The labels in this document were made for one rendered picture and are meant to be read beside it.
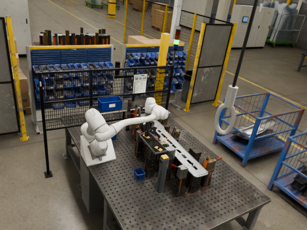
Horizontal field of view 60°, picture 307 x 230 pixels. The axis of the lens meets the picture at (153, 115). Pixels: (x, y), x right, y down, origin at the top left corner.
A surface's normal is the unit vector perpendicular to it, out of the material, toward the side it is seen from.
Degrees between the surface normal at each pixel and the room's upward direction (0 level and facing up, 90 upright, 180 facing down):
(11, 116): 91
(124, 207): 0
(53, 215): 0
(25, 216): 0
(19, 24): 90
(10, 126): 89
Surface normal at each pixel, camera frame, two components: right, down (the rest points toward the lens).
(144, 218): 0.11, -0.88
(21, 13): 0.51, 0.44
